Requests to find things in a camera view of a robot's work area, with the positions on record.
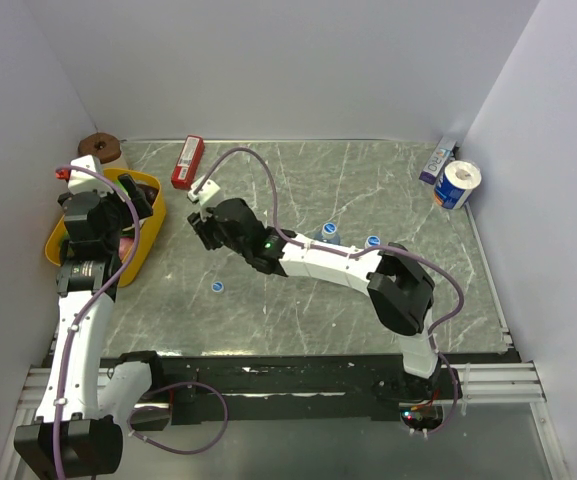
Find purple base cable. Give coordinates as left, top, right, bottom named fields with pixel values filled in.
left=126, top=382, right=230, bottom=456

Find wrapped toilet paper roll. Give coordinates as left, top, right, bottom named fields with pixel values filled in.
left=434, top=160, right=482, bottom=210

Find silver white left wrist camera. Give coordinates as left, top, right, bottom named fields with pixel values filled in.
left=67, top=155, right=111, bottom=196

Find brown lid white canister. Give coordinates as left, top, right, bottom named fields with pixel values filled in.
left=78, top=132, right=129, bottom=169

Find yellow plastic basket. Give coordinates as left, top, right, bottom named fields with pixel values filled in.
left=44, top=168, right=167, bottom=288

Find dark purple toy eggplant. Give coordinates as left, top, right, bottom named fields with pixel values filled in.
left=137, top=183, right=159, bottom=205

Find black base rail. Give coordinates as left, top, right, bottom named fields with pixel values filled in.
left=152, top=354, right=462, bottom=425

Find blue Pocari bottle cap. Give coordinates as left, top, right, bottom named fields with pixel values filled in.
left=211, top=281, right=224, bottom=293

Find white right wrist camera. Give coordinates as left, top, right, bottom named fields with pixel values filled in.
left=187, top=177, right=221, bottom=205

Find red cable connector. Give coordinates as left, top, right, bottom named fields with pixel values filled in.
left=55, top=169, right=70, bottom=181

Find red flat box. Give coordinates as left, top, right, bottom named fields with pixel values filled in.
left=171, top=135, right=205, bottom=190

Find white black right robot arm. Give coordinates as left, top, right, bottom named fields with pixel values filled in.
left=188, top=193, right=440, bottom=399

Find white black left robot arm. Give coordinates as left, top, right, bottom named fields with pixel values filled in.
left=13, top=172, right=166, bottom=479

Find blue label Pocari bottle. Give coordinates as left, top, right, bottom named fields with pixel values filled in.
left=313, top=222, right=341, bottom=245

